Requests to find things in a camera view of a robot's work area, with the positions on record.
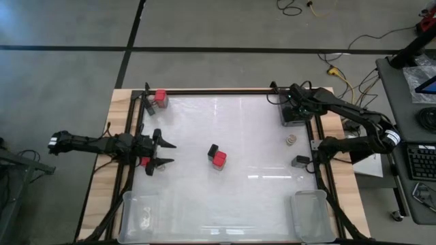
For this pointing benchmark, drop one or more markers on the black keyboard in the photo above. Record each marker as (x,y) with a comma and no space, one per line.
(422,163)

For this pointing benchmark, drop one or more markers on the green spice tin black lid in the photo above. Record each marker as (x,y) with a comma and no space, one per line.
(213,151)

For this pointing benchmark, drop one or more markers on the black metal stand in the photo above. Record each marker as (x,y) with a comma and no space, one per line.
(20,163)

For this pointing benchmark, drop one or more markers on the black pole stand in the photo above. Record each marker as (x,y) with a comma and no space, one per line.
(412,47)

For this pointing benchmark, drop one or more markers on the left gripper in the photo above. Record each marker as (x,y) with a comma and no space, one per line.
(146,146)

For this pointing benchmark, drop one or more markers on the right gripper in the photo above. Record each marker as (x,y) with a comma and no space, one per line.
(299,100)

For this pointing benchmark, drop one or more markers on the small dark grey block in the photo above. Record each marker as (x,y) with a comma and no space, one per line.
(300,161)

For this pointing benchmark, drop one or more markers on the dark grey plastic bin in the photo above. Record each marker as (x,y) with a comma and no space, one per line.
(289,120)

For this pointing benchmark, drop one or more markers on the clear plastic sheet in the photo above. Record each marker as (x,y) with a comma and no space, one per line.
(417,81)

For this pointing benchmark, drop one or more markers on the black table frame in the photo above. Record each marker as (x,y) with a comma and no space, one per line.
(218,92)

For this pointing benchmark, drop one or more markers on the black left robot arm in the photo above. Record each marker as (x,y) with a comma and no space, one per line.
(88,144)

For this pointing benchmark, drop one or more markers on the caster wheel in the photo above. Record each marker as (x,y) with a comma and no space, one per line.
(396,215)

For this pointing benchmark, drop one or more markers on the light grey plastic bin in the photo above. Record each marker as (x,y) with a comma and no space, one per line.
(311,214)

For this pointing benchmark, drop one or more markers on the red tool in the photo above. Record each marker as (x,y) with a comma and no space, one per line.
(427,22)

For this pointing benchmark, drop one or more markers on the red smoked paprika tin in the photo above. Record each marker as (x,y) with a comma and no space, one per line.
(219,160)
(144,162)
(161,98)

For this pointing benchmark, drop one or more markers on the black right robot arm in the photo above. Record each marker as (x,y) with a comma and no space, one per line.
(357,112)

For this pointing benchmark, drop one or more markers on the grey desk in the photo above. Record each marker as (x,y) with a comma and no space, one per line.
(391,102)

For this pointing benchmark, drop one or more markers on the white paper sheet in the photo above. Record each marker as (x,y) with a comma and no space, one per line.
(369,168)

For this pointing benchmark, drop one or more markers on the translucent plastic bin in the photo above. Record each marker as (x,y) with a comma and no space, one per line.
(136,221)

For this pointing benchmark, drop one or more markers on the blue screen tablet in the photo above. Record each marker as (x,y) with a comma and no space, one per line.
(427,86)

